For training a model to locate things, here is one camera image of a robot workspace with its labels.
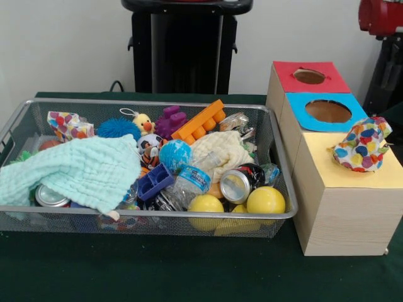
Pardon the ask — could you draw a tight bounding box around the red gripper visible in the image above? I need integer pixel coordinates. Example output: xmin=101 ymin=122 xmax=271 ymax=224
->
xmin=358 ymin=0 xmax=403 ymax=98

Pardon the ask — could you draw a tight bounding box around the polka dot cloth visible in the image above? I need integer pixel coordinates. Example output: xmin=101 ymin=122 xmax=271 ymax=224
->
xmin=332 ymin=116 xmax=393 ymax=173
xmin=47 ymin=111 xmax=95 ymax=143

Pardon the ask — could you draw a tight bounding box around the wooden three-hole box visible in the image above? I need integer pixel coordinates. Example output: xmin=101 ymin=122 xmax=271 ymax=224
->
xmin=266 ymin=61 xmax=403 ymax=256

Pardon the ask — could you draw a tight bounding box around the silver mesh bin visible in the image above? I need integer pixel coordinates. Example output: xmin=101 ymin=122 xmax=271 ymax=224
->
xmin=0 ymin=98 xmax=298 ymax=238

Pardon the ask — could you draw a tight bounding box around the black upright panel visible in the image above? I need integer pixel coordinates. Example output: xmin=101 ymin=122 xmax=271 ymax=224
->
xmin=363 ymin=34 xmax=403 ymax=109

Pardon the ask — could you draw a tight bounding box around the dark green side-table cloth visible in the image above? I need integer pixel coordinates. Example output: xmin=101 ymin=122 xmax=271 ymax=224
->
xmin=373 ymin=100 xmax=403 ymax=135

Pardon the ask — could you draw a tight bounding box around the cream cloth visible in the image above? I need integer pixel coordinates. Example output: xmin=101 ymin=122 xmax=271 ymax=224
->
xmin=190 ymin=130 xmax=255 ymax=184

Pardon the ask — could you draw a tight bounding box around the yellow ball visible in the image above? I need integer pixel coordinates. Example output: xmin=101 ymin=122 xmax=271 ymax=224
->
xmin=188 ymin=194 xmax=225 ymax=232
xmin=246 ymin=186 xmax=287 ymax=226

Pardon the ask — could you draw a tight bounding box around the black soda can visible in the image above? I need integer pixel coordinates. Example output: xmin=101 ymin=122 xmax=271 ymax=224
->
xmin=219 ymin=162 xmax=266 ymax=204

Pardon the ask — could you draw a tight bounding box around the orange building block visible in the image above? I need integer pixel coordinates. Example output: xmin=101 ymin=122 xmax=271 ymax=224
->
xmin=171 ymin=99 xmax=227 ymax=146

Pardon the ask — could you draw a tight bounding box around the blue globe ball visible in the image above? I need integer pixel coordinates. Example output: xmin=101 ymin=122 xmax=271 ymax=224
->
xmin=159 ymin=140 xmax=193 ymax=173

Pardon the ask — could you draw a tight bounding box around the yellow duck plush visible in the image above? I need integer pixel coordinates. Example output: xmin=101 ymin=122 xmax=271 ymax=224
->
xmin=119 ymin=108 xmax=156 ymax=136

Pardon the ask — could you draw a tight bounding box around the blue spiky ball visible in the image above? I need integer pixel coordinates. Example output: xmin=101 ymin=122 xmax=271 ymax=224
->
xmin=96 ymin=118 xmax=142 ymax=142

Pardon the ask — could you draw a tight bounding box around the dark green table cloth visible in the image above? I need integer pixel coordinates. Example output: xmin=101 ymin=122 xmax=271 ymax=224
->
xmin=0 ymin=91 xmax=403 ymax=302

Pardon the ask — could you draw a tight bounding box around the mint green cloth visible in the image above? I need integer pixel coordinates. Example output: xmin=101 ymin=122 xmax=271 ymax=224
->
xmin=0 ymin=133 xmax=142 ymax=215

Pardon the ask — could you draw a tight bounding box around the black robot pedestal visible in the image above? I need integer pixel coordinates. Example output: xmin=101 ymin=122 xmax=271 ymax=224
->
xmin=121 ymin=0 xmax=254 ymax=94

